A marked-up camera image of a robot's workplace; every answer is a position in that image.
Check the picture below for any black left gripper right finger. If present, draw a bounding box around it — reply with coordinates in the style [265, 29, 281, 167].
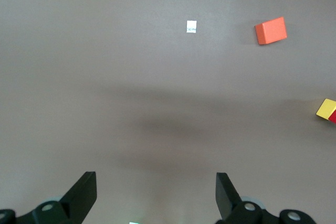
[215, 173, 318, 224]

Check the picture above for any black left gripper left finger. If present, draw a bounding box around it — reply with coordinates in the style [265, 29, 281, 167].
[0, 171, 97, 224]

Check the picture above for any yellow block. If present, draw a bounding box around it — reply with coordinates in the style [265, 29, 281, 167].
[316, 98, 336, 120]

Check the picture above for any orange block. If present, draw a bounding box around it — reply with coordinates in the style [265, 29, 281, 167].
[254, 16, 288, 46]

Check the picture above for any small white paper label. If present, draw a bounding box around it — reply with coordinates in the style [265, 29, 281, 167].
[186, 20, 197, 34]

